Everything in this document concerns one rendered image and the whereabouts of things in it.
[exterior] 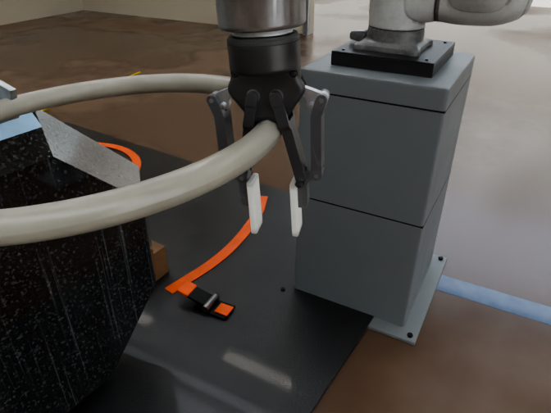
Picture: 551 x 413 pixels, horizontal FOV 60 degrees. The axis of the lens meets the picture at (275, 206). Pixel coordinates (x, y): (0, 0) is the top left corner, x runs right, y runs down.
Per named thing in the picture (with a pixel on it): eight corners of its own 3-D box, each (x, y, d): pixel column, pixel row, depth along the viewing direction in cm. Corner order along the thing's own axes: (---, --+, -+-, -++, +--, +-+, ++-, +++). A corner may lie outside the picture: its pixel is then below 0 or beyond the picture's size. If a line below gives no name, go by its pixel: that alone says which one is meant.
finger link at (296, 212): (293, 174, 57) (300, 174, 57) (296, 224, 60) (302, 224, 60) (289, 184, 54) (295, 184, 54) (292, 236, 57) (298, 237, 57)
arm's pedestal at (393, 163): (329, 226, 207) (343, 35, 165) (447, 260, 186) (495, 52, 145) (274, 294, 169) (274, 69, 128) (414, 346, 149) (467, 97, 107)
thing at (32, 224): (-240, 200, 52) (-256, 175, 50) (99, 83, 89) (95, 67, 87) (66, 323, 30) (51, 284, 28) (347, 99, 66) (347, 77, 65)
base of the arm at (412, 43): (361, 35, 146) (362, 16, 144) (433, 43, 137) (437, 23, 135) (339, 47, 133) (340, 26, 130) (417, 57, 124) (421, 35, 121)
